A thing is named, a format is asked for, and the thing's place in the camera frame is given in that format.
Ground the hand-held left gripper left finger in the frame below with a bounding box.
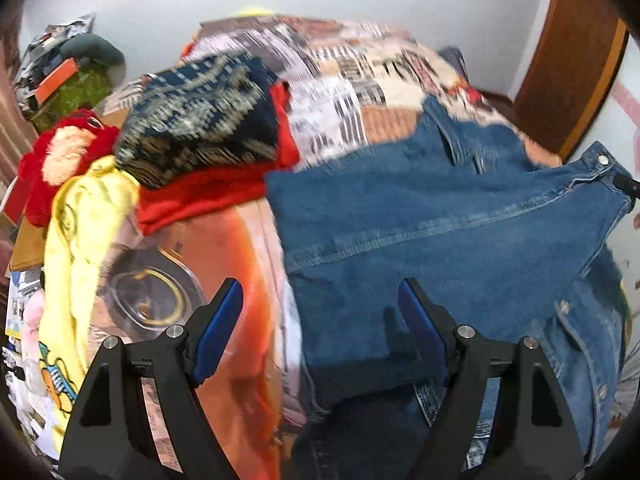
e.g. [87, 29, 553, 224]
[59, 278, 244, 480]

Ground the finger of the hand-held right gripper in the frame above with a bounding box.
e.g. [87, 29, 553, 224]
[612, 174, 640, 197]

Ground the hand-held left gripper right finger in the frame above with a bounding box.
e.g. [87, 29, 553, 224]
[397, 278, 586, 480]

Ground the blue denim jacket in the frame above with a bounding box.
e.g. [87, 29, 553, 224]
[263, 95, 633, 480]

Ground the red cloth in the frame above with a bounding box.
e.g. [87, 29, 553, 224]
[136, 82, 301, 237]

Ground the wooden door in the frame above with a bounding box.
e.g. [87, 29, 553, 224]
[514, 0, 632, 162]

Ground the yellow cloth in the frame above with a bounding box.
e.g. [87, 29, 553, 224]
[39, 155, 142, 461]

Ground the navy patterned cloth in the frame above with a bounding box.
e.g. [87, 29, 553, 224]
[114, 54, 281, 191]

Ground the grey-blue bag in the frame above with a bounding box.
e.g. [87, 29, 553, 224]
[439, 46, 469, 87]

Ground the red plush toy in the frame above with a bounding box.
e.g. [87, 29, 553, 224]
[19, 109, 121, 227]

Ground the printed blanket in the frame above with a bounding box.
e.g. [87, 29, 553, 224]
[95, 14, 563, 480]

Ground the green cloth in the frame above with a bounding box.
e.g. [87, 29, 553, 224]
[32, 60, 113, 133]

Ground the striped curtain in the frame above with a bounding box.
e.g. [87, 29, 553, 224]
[0, 10, 41, 191]

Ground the orange box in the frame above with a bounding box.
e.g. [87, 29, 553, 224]
[35, 57, 81, 103]

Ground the grey pillow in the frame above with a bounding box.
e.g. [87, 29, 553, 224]
[60, 34, 126, 68]

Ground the silver printed bag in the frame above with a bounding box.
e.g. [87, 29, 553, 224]
[17, 12, 96, 76]

